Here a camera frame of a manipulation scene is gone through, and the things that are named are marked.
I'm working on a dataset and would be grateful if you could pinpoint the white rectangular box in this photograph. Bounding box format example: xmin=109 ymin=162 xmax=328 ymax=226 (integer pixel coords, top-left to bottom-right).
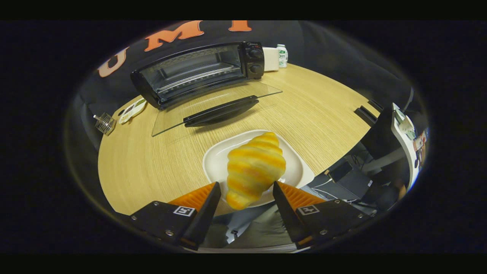
xmin=263 ymin=47 xmax=279 ymax=72

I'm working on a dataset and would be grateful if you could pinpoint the yellow croissant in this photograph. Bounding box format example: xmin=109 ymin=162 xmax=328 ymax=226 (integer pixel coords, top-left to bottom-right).
xmin=226 ymin=132 xmax=286 ymax=210

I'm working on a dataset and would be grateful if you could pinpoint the small oval snack dish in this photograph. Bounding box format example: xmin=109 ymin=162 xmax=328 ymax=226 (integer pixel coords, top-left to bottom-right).
xmin=118 ymin=98 xmax=147 ymax=125

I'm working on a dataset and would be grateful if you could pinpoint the metal wire holder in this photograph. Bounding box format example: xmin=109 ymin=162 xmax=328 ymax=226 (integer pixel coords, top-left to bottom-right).
xmin=93 ymin=112 xmax=116 ymax=136

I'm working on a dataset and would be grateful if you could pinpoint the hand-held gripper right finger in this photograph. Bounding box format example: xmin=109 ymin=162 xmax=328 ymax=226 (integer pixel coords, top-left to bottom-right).
xmin=272 ymin=181 xmax=375 ymax=250

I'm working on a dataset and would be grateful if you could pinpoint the white cable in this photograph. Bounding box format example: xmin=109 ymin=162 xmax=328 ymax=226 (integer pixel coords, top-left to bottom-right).
xmin=310 ymin=177 xmax=343 ymax=200

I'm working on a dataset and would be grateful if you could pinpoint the small white green-label bottle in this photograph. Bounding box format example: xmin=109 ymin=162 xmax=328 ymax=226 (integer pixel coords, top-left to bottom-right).
xmin=277 ymin=44 xmax=288 ymax=69

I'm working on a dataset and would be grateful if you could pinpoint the white square plate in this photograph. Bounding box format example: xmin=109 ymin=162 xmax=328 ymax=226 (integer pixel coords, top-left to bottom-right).
xmin=202 ymin=129 xmax=315 ymax=208

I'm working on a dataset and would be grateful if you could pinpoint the black flat device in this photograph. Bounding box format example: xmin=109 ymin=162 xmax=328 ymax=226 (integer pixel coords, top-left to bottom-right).
xmin=329 ymin=161 xmax=353 ymax=182

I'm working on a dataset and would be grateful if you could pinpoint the black toaster oven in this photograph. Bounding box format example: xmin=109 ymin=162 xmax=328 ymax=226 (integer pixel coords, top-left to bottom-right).
xmin=131 ymin=41 xmax=283 ymax=137

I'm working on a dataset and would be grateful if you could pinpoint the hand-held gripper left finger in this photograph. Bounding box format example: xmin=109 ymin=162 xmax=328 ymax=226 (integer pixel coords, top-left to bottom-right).
xmin=129 ymin=182 xmax=222 ymax=251

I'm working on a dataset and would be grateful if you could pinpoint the person's grey clothing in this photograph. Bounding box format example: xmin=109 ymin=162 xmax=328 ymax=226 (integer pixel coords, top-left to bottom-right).
xmin=202 ymin=204 xmax=295 ymax=248

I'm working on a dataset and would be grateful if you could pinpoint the dark upright panel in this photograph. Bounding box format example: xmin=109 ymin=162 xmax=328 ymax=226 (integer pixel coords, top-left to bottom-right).
xmin=360 ymin=108 xmax=404 ymax=164

